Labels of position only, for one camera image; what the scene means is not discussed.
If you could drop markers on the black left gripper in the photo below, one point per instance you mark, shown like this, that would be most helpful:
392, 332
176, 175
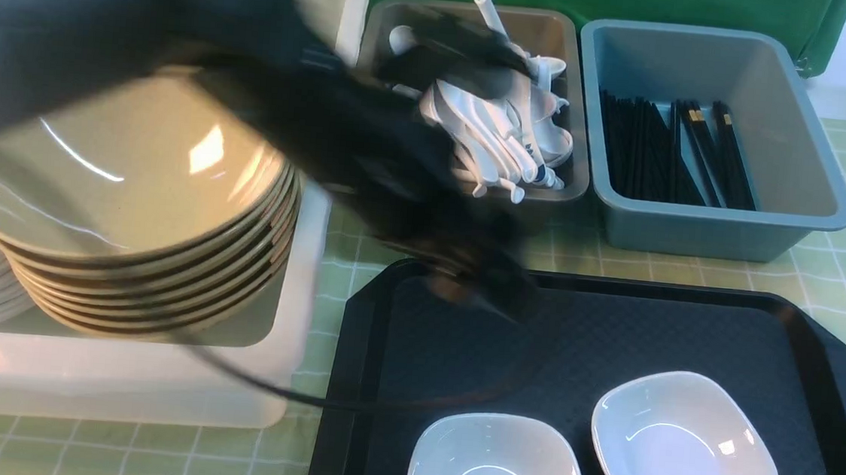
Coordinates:
368, 147

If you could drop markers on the tan noodle bowl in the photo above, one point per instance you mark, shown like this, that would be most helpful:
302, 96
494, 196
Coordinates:
139, 169

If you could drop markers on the white square dish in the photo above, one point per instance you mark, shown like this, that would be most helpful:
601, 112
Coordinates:
492, 444
676, 423

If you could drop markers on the white spoon with blue tip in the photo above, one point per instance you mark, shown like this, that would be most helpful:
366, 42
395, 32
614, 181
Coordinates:
521, 116

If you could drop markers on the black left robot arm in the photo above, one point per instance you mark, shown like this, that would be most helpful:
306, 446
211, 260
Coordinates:
57, 52

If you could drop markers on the pile of white spoons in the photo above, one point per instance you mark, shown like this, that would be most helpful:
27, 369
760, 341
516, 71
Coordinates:
481, 160

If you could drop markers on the grey plastic spoon bin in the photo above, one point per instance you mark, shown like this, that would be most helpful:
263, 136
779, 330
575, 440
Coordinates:
542, 32

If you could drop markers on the black plastic serving tray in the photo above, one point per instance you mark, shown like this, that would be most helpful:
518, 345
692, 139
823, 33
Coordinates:
398, 342

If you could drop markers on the stack of tan bowls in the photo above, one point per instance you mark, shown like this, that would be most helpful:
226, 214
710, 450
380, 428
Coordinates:
186, 290

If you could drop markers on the large white plastic tub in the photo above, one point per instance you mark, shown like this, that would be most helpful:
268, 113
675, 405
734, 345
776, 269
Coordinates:
52, 370

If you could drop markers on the bundle of black chopsticks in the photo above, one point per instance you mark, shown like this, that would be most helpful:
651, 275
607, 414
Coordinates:
683, 154

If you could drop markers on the blue plastic chopstick bin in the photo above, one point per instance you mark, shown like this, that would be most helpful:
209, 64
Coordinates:
793, 173

